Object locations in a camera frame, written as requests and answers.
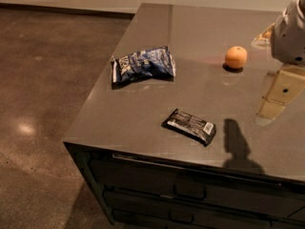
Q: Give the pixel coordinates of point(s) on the blue crumpled chip bag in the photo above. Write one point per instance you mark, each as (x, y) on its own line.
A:
(151, 63)

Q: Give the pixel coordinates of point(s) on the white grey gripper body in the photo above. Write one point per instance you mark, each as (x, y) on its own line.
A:
(288, 37)

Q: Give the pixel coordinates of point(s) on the dark drawer cabinet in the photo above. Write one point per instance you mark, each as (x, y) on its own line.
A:
(248, 177)

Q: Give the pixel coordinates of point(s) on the orange fruit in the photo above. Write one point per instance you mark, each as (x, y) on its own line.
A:
(236, 57)

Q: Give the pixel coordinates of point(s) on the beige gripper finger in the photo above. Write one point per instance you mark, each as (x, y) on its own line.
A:
(287, 84)
(265, 37)

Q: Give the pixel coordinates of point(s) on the black rxbar chocolate wrapper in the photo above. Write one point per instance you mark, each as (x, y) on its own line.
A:
(190, 125)

